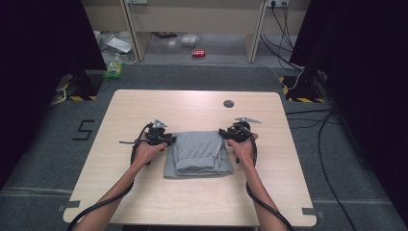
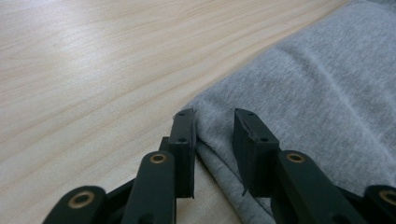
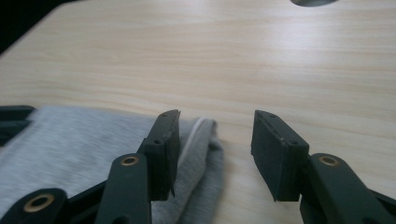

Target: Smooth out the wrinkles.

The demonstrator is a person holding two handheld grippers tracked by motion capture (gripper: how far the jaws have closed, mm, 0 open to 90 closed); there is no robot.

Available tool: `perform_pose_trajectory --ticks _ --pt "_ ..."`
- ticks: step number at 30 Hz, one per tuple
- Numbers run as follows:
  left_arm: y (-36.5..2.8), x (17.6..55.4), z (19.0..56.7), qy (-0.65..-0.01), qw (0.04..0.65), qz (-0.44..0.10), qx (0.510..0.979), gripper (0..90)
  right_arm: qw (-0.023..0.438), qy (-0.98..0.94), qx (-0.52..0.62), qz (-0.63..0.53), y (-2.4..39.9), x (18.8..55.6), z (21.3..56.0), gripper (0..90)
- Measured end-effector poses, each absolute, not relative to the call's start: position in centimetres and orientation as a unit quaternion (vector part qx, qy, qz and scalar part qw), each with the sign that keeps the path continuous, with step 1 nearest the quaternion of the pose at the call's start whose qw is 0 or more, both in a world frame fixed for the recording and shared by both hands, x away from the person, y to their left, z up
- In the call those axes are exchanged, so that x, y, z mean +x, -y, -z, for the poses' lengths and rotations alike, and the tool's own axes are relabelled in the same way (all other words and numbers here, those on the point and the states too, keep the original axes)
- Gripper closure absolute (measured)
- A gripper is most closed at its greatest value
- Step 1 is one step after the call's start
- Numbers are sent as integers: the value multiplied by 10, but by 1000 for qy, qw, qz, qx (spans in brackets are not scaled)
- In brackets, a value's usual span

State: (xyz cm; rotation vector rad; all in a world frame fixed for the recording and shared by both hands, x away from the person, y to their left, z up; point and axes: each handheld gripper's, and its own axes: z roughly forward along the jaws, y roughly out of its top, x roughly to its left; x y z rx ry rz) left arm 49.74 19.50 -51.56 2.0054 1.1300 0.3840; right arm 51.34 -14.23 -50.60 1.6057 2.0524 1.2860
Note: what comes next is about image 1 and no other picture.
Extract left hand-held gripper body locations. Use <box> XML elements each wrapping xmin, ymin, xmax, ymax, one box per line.
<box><xmin>140</xmin><ymin>118</ymin><xmax>171</xmax><ymax>147</ymax></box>

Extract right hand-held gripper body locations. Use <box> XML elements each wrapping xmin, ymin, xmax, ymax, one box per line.
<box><xmin>224</xmin><ymin>116</ymin><xmax>263</xmax><ymax>144</ymax></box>

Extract grey shorts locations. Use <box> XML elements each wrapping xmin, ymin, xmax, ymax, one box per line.
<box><xmin>163</xmin><ymin>130</ymin><xmax>235</xmax><ymax>179</ymax></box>

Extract person's right hand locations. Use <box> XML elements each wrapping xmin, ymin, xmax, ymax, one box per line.
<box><xmin>225</xmin><ymin>132</ymin><xmax>260</xmax><ymax>167</ymax></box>

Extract person's left hand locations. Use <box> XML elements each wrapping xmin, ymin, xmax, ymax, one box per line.
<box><xmin>130</xmin><ymin>132</ymin><xmax>169</xmax><ymax>169</ymax></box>

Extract black stand base hazard tape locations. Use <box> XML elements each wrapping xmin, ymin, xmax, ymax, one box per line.
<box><xmin>56</xmin><ymin>70</ymin><xmax>106</xmax><ymax>102</ymax></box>
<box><xmin>278</xmin><ymin>74</ymin><xmax>327</xmax><ymax>104</ymax></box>

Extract green wet wipes packet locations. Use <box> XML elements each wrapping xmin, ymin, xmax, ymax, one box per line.
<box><xmin>103</xmin><ymin>52</ymin><xmax>126</xmax><ymax>80</ymax></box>

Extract clear plastic container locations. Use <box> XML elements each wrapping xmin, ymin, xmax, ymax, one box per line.
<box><xmin>180</xmin><ymin>34</ymin><xmax>199</xmax><ymax>48</ymax></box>

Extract grey plastic sheet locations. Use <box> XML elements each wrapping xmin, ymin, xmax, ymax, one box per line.
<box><xmin>105</xmin><ymin>35</ymin><xmax>134</xmax><ymax>55</ymax></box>

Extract black curtain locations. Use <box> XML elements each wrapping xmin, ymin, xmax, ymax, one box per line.
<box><xmin>289</xmin><ymin>0</ymin><xmax>408</xmax><ymax>222</ymax></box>
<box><xmin>0</xmin><ymin>0</ymin><xmax>107</xmax><ymax>191</ymax></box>

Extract white floor cable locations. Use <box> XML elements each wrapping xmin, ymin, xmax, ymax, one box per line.
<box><xmin>256</xmin><ymin>62</ymin><xmax>305</xmax><ymax>91</ymax></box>

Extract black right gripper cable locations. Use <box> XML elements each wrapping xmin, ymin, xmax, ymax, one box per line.
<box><xmin>235</xmin><ymin>136</ymin><xmax>295</xmax><ymax>231</ymax></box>

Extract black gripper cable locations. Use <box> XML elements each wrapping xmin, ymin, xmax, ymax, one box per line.
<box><xmin>66</xmin><ymin>122</ymin><xmax>154</xmax><ymax>231</ymax></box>
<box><xmin>235</xmin><ymin>136</ymin><xmax>295</xmax><ymax>231</ymax></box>

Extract black floor cables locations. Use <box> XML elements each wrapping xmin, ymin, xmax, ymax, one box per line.
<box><xmin>285</xmin><ymin>108</ymin><xmax>358</xmax><ymax>231</ymax></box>

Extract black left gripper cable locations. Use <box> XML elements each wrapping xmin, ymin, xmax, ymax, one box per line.
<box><xmin>66</xmin><ymin>122</ymin><xmax>154</xmax><ymax>231</ymax></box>

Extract white strap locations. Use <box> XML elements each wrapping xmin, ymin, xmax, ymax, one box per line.
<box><xmin>49</xmin><ymin>88</ymin><xmax>68</xmax><ymax>107</ymax></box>

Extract black socket cables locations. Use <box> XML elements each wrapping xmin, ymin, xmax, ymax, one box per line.
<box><xmin>259</xmin><ymin>2</ymin><xmax>304</xmax><ymax>72</ymax></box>

